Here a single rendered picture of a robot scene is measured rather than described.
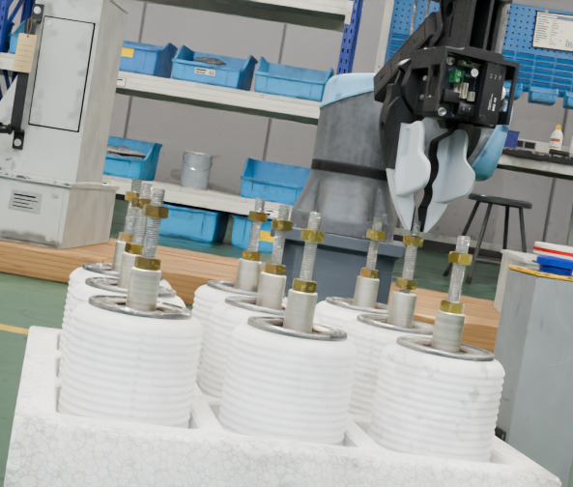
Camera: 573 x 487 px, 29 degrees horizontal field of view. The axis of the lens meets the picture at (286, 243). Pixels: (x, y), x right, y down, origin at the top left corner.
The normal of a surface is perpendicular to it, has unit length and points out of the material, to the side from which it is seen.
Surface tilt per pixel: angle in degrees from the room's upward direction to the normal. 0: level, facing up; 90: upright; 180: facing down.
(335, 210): 72
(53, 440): 90
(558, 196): 90
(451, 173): 89
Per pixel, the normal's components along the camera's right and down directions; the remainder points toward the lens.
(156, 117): -0.08, 0.04
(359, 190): 0.22, -0.22
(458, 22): -0.92, -0.14
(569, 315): 0.20, 0.08
